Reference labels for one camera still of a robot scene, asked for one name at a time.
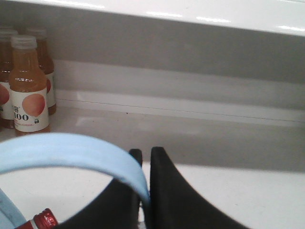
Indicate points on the light blue plastic basket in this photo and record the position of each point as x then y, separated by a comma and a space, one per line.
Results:
74, 150

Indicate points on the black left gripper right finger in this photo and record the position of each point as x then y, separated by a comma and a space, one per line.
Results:
176, 204

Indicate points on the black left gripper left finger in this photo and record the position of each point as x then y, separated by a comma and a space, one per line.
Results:
116, 207

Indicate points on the orange C100 juice bottle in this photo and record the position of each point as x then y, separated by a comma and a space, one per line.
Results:
6, 66
45, 63
28, 88

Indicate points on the white store shelving unit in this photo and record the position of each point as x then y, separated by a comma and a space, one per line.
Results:
220, 84

